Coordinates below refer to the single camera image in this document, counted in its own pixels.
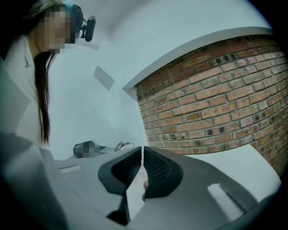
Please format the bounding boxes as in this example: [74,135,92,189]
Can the white ceiling panel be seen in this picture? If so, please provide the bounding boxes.
[93,65,115,91]

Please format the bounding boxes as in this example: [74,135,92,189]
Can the black head camera strap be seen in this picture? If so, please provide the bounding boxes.
[72,4,84,39]

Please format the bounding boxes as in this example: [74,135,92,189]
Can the black head-mounted camera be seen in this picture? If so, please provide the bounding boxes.
[80,15,97,43]

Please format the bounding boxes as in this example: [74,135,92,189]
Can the person's white shirt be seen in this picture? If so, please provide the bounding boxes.
[0,33,43,146]

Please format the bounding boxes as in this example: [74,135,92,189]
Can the pale green round container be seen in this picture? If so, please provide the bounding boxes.
[73,140,106,159]

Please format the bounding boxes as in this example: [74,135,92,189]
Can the person's head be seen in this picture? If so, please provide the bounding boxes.
[29,0,84,54]

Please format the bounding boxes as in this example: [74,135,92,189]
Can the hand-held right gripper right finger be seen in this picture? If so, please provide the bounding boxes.
[132,146,282,230]

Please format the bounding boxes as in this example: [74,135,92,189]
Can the thin metal-framed eyeglasses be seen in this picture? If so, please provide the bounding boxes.
[114,141,135,151]

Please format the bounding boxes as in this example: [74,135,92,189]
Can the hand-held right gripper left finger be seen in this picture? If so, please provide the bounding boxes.
[0,132,143,230]

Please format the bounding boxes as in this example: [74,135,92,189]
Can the person's right hand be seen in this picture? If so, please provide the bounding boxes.
[141,179,149,202]

